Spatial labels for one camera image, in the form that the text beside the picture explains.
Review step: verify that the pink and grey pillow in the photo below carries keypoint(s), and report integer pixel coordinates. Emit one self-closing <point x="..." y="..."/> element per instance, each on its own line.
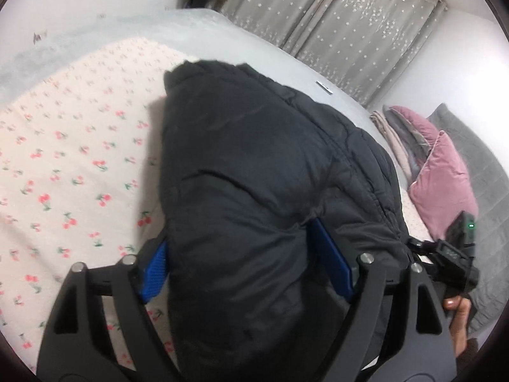
<point x="411" y="135"/>

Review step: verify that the cherry print blanket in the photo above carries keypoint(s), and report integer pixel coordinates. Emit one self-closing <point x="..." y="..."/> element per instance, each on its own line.
<point x="75" y="159"/>

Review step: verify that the beige folded cloth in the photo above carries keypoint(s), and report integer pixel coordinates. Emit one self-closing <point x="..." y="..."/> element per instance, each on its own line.
<point x="387" y="139"/>

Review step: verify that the grey bed sheet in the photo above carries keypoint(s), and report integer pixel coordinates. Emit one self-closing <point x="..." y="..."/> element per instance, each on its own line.
<point x="254" y="51"/>

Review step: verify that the black quilted puffer jacket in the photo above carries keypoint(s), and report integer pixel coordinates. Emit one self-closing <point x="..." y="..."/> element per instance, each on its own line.
<point x="254" y="191"/>

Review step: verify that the grey star print curtain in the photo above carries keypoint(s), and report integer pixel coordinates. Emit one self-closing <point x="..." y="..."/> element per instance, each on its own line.
<point x="342" y="24"/>

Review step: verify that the pink velvet pillow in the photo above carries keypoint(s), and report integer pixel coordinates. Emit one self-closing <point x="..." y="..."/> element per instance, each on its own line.
<point x="443" y="187"/>

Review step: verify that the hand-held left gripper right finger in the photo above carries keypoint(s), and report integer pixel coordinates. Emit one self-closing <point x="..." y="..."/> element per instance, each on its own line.
<point x="332" y="260"/>

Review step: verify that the grey quilted bedspread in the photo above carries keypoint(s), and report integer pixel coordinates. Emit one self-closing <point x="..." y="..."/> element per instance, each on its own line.
<point x="487" y="191"/>

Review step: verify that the person's right hand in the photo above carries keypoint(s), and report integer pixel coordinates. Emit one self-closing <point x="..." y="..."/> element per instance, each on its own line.
<point x="459" y="326"/>

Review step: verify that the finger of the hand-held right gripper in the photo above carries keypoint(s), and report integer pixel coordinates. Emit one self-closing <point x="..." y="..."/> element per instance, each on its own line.
<point x="421" y="245"/>

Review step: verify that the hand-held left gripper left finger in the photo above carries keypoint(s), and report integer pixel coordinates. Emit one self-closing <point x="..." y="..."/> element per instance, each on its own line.
<point x="156" y="265"/>

